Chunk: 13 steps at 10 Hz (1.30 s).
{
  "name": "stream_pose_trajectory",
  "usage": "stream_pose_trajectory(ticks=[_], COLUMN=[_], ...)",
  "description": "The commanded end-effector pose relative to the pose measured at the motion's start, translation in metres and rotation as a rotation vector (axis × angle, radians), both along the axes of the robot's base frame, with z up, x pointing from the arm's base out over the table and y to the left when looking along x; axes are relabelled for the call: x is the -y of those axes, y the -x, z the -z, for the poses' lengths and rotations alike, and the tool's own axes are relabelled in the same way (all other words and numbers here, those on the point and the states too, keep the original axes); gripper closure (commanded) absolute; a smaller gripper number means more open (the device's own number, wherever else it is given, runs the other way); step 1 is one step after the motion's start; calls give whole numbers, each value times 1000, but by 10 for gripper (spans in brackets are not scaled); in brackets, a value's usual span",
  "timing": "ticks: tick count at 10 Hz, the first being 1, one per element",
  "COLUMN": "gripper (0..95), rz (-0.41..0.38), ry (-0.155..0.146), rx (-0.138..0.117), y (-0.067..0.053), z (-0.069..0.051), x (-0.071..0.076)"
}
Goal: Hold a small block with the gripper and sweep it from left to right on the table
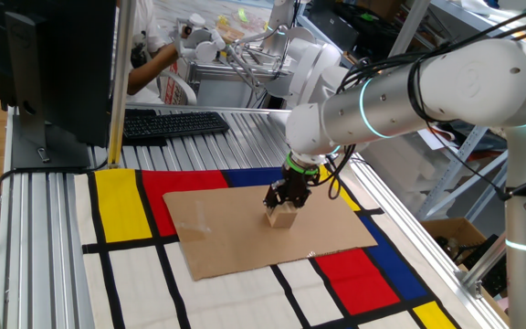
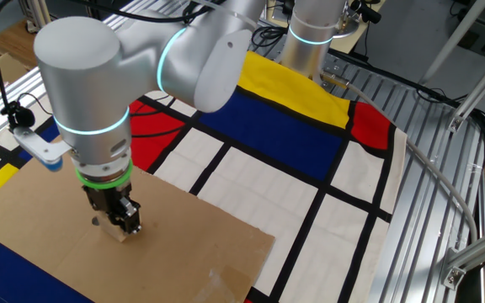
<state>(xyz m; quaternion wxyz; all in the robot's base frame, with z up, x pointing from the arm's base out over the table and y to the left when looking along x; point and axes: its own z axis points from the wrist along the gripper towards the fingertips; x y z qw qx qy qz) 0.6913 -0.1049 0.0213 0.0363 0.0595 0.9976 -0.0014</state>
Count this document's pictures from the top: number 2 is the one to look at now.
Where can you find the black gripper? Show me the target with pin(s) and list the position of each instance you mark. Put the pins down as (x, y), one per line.
(110, 198)

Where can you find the small wooden block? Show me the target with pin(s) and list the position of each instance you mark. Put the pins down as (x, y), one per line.
(118, 233)

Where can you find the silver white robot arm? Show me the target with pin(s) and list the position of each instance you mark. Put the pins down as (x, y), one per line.
(141, 76)

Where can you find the colour block patterned cloth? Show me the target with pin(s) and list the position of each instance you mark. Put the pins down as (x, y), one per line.
(268, 198)

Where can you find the brown cardboard sheet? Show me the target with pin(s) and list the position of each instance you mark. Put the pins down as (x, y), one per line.
(141, 252)

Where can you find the dark equipment cabinet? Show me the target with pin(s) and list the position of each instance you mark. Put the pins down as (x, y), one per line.
(70, 6)

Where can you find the black webcam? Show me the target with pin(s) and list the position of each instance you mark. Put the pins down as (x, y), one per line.
(364, 10)

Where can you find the pale grey slanted leg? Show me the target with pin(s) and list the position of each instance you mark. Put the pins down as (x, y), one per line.
(457, 38)

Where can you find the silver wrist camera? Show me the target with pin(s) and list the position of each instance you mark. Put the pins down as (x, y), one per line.
(40, 147)

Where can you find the aluminium table edge rail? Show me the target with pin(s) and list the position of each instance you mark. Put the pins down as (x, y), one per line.
(6, 105)

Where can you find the aluminium frame strut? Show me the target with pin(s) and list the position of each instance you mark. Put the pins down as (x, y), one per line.
(482, 86)
(478, 250)
(40, 12)

